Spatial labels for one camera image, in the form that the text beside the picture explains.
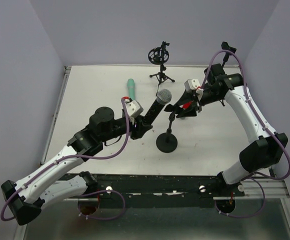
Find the mint green microphone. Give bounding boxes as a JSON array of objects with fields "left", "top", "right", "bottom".
[{"left": 127, "top": 78, "right": 136, "bottom": 100}]

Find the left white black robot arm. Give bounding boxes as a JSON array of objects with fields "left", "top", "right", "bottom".
[{"left": 0, "top": 100, "right": 157, "bottom": 226}]

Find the tall black round-base stand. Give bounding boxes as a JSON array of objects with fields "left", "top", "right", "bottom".
[{"left": 221, "top": 41, "right": 237, "bottom": 67}]

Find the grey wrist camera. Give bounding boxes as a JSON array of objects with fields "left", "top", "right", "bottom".
[
  {"left": 122, "top": 96, "right": 144, "bottom": 119},
  {"left": 184, "top": 79, "right": 204, "bottom": 98}
]

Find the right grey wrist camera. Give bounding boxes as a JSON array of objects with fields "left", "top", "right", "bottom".
[{"left": 184, "top": 79, "right": 204, "bottom": 98}]

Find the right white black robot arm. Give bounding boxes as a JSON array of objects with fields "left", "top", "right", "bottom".
[{"left": 172, "top": 63, "right": 288, "bottom": 186}]

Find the black microphone silver grille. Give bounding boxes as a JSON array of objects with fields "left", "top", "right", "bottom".
[{"left": 144, "top": 89, "right": 172, "bottom": 124}]

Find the short black round-base stand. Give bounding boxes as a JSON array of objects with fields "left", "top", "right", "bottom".
[{"left": 155, "top": 104, "right": 181, "bottom": 153}]

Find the black mounting base plate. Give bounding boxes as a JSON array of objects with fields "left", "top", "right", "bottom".
[{"left": 81, "top": 172, "right": 245, "bottom": 209}]

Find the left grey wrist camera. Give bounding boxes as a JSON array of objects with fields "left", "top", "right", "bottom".
[{"left": 122, "top": 96, "right": 144, "bottom": 119}]

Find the black tripod shock mount stand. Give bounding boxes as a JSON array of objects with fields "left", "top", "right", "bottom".
[{"left": 147, "top": 41, "right": 176, "bottom": 93}]

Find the red microphone grey grille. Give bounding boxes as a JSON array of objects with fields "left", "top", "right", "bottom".
[{"left": 182, "top": 101, "right": 192, "bottom": 110}]

